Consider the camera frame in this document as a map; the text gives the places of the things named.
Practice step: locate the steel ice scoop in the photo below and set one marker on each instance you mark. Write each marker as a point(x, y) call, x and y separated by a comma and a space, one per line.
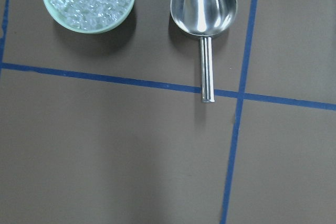
point(204, 19)

